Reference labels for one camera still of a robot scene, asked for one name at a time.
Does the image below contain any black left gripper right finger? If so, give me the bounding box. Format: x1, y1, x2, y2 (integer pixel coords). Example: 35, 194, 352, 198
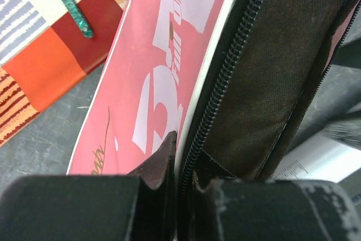
188, 168, 360, 240

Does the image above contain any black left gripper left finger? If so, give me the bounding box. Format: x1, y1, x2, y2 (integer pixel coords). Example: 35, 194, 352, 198
1, 132, 177, 240

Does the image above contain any white shuttlecock tube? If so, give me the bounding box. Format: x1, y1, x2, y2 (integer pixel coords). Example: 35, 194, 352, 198
272, 136, 360, 183

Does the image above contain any pink racket bag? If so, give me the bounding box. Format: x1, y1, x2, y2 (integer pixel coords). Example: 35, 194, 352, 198
66, 0, 361, 196

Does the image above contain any colourful patchwork placemat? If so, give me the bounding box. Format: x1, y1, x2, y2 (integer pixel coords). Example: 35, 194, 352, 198
1, 0, 127, 143

